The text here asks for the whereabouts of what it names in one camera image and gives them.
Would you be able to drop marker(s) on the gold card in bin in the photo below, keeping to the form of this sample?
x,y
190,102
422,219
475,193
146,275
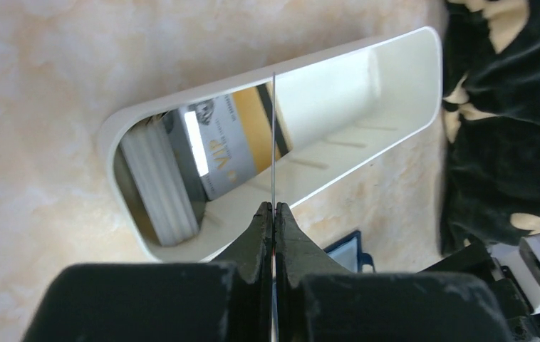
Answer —
x,y
249,136

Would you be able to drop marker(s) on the white oval plastic bin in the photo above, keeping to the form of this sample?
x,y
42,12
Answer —
x,y
343,106

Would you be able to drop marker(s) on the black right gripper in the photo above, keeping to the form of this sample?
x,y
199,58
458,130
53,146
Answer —
x,y
510,274

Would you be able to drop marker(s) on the blue leather card holder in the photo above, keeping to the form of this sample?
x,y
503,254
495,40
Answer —
x,y
348,252

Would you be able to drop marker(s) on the black gold patterned blanket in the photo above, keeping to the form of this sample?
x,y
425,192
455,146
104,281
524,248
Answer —
x,y
491,112

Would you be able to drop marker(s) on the white card stack in bin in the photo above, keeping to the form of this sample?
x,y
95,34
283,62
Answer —
x,y
152,163

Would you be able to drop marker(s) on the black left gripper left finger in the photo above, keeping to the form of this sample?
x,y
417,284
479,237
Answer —
x,y
226,299

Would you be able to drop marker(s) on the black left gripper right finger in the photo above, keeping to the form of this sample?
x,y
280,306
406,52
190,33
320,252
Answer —
x,y
319,300

